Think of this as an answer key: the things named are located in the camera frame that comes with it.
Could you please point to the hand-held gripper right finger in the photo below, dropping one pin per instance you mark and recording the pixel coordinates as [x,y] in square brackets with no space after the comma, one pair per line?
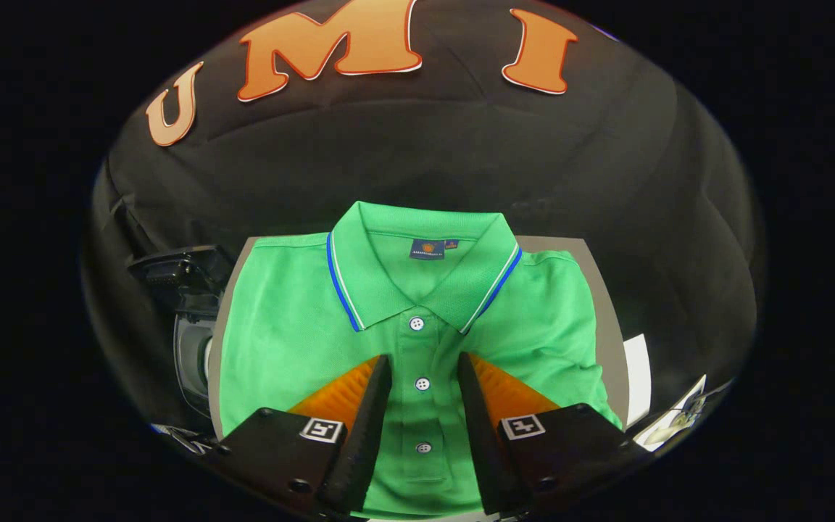
[486,442]

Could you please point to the white printed sheet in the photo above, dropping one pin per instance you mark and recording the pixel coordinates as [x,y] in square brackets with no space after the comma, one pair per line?
[678,417]

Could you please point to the dark transparent washing machine lid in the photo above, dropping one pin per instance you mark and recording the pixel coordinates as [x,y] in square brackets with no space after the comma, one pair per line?
[178,272]

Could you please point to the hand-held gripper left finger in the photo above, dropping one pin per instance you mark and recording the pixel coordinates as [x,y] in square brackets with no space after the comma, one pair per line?
[359,442]

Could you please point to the green polo shirt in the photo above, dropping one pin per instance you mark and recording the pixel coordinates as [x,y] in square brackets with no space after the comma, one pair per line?
[280,341]

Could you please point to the white panel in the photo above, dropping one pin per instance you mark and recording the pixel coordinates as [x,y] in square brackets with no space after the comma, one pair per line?
[637,377]

